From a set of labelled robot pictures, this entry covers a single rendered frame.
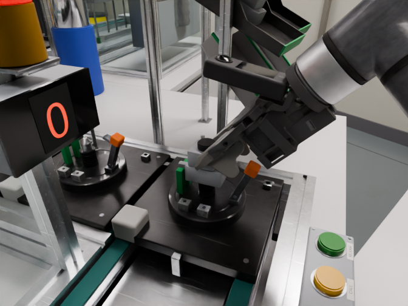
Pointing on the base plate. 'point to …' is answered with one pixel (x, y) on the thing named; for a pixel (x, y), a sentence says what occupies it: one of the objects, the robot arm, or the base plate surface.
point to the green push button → (331, 243)
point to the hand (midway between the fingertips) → (204, 152)
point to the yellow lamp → (20, 36)
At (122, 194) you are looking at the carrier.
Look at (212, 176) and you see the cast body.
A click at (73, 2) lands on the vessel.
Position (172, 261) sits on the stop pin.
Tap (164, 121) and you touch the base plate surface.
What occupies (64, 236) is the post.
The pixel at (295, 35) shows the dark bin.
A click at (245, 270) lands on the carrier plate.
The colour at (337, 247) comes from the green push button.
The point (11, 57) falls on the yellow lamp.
